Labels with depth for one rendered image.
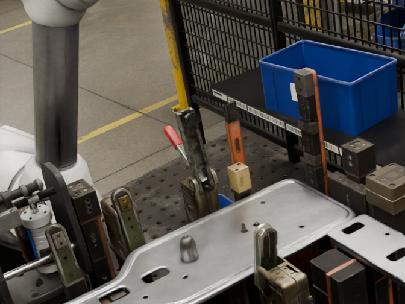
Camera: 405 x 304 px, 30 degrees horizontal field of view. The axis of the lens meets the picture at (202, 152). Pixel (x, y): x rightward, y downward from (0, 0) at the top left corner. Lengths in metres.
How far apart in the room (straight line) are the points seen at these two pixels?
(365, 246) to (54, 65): 0.75
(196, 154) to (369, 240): 0.40
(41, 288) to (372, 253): 0.65
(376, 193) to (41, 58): 0.75
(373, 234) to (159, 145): 2.90
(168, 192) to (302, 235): 0.91
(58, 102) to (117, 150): 2.61
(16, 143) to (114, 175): 2.11
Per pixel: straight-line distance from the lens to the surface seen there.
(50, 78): 1.68
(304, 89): 1.67
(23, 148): 1.97
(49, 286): 1.55
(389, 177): 1.51
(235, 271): 1.40
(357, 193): 1.59
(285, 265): 1.32
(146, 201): 2.29
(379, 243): 1.43
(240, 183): 1.60
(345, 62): 1.91
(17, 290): 1.57
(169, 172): 2.42
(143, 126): 4.54
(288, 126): 1.85
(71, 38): 1.64
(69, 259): 1.49
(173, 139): 1.62
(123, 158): 4.20
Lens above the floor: 1.81
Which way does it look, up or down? 26 degrees down
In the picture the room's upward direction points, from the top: 11 degrees counter-clockwise
